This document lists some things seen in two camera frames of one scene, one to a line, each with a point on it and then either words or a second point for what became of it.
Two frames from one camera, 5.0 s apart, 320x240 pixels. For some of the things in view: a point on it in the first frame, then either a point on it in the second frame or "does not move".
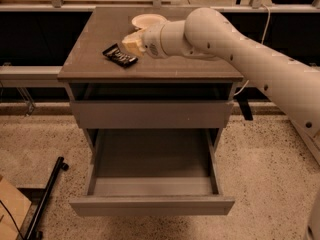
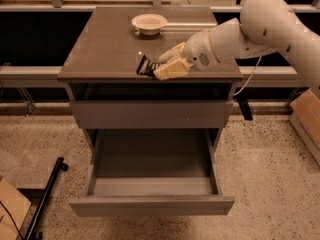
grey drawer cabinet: x=177 y=92 does not move
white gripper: x=152 y=41 → x=196 y=53
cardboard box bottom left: x=17 y=206 does not move
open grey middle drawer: x=142 y=172 does not move
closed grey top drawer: x=152 y=114 does not move
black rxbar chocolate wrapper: x=119 y=56 → x=146 y=67
